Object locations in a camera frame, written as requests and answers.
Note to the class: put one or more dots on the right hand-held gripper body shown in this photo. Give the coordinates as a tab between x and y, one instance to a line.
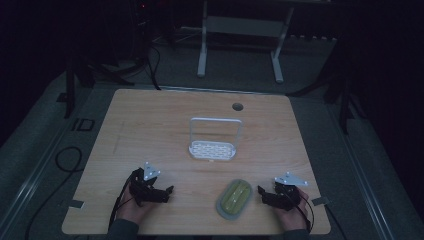
285	193

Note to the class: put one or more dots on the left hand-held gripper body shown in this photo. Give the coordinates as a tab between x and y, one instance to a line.
145	188

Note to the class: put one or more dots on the grey oval dish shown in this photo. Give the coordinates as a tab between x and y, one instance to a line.
233	199

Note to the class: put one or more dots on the white drain rack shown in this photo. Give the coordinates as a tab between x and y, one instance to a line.
214	140

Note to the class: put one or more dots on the person's right hand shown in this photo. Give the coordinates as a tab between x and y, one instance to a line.
294	213

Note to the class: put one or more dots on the person's left hand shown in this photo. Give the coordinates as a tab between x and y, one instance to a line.
132	208

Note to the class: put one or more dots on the grey tape piece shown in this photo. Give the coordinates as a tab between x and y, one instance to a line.
320	201
76	203

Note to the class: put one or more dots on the table grommet hole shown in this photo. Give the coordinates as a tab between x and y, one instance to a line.
237	107

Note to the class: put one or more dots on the black tripod stand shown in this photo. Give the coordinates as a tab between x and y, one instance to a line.
340	83
90	73

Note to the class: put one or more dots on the white metal table frame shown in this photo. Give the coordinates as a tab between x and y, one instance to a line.
245	40

